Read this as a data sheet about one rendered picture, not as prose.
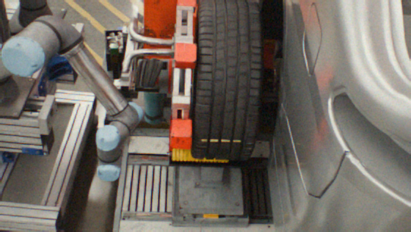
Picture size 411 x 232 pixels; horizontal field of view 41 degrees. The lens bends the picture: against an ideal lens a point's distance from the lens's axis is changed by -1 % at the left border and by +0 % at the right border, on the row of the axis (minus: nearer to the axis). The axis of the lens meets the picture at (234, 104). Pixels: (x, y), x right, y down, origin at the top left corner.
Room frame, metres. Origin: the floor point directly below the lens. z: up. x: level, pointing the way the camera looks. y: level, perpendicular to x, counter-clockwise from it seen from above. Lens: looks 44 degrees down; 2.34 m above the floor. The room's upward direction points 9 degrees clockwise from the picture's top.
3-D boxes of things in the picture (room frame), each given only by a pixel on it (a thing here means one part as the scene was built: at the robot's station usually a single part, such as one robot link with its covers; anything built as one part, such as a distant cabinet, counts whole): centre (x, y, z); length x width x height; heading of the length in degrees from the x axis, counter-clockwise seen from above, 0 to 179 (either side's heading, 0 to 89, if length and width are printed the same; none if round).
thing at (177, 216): (1.75, 0.07, 0.13); 0.50 x 0.36 x 0.10; 9
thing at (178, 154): (1.58, 0.11, 0.51); 0.29 x 0.06 x 0.06; 99
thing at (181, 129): (1.37, 0.18, 0.85); 0.09 x 0.08 x 0.07; 9
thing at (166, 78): (1.67, 0.30, 0.85); 0.21 x 0.14 x 0.14; 99
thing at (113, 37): (2.21, 0.63, 0.51); 0.20 x 0.14 x 0.13; 18
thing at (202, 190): (1.71, 0.06, 0.32); 0.40 x 0.30 x 0.28; 9
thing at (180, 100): (1.68, 0.23, 0.85); 0.54 x 0.07 x 0.54; 9
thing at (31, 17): (1.96, 0.94, 0.87); 0.15 x 0.15 x 0.10
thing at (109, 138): (1.20, 0.39, 0.95); 0.11 x 0.08 x 0.11; 164
